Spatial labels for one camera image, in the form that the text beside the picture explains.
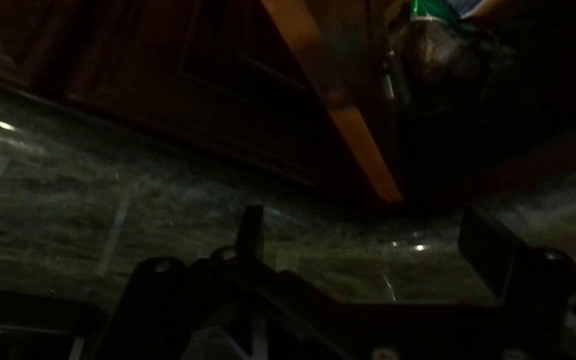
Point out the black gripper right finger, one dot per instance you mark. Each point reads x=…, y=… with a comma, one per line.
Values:
x=494, y=257

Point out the green package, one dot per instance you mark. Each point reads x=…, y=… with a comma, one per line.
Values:
x=431, y=9

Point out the dark wooden cabinet door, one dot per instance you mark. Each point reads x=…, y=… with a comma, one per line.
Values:
x=361, y=147

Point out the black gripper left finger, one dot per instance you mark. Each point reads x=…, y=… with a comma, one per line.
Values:
x=250, y=232

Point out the dark metal pot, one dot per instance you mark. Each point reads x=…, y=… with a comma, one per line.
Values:
x=441, y=63

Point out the dark wooden cabinet panel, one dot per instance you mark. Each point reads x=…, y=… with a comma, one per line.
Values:
x=69, y=46

